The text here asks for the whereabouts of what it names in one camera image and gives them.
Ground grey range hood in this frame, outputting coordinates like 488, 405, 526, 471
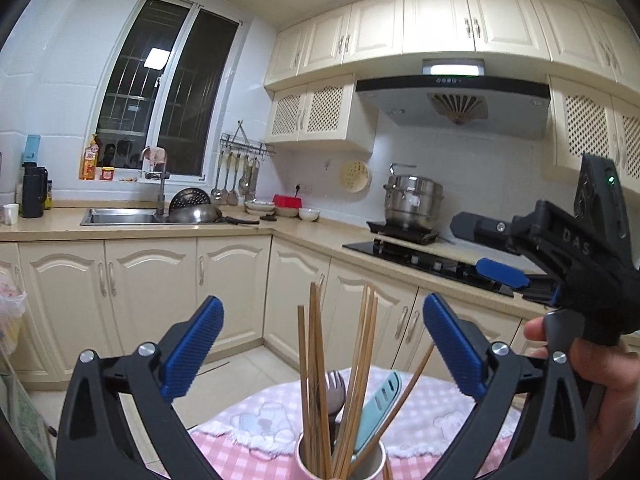
355, 58, 551, 141

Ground white plastic bag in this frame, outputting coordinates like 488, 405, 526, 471
0, 270, 28, 361

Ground row of hanging ladles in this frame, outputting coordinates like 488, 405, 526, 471
210, 152, 261, 207

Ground light blue plastic spatula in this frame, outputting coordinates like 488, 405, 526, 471
350, 371, 403, 463

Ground stainless steel pot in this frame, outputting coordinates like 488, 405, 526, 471
382, 162, 445, 231

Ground yellow round steamer plate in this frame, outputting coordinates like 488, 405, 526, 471
340, 161, 372, 193

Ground metal faucet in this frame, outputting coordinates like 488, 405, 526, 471
141, 146, 171, 217

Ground metal wall utensil rack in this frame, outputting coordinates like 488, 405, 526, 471
220, 120, 276, 161

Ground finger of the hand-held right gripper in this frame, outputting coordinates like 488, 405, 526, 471
450, 211, 518, 253
475, 258, 566, 311

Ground cream lattice door cabinet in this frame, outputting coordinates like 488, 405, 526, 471
547, 75, 640, 186
263, 74, 376, 153

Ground black fork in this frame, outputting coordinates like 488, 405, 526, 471
325, 369, 347, 441

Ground pink checkered cake tablecloth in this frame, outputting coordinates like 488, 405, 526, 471
190, 422, 481, 480

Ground yellow dish soap bottle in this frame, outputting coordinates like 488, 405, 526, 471
80, 133, 101, 181

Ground black induction cooker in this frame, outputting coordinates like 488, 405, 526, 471
366, 220, 441, 246

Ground white utensil holder cup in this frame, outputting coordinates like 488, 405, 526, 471
295, 431, 388, 480

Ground bunch of wooden chopsticks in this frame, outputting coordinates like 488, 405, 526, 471
297, 281, 436, 480

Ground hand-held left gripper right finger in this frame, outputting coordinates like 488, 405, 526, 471
422, 293, 592, 480

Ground person's right hand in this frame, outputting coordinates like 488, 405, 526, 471
522, 316, 640, 468

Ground kitchen window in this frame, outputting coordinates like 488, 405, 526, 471
92, 0, 243, 183

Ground black gas stove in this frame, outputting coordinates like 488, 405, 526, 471
342, 240, 556, 298

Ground stainless steel sink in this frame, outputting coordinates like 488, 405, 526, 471
80, 206, 168, 226

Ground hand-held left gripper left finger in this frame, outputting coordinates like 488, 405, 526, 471
56, 295, 226, 480

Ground steel wok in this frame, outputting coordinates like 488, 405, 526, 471
167, 202, 261, 226

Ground cream lower kitchen cabinets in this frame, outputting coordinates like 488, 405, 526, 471
0, 234, 551, 391

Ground cream upper wall cabinets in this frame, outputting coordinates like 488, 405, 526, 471
263, 0, 640, 96

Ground black thermos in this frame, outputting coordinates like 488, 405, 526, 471
21, 162, 49, 219

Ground beige kitchen countertop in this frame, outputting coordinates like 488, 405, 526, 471
0, 205, 551, 321

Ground black colander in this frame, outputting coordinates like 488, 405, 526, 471
168, 187, 213, 211

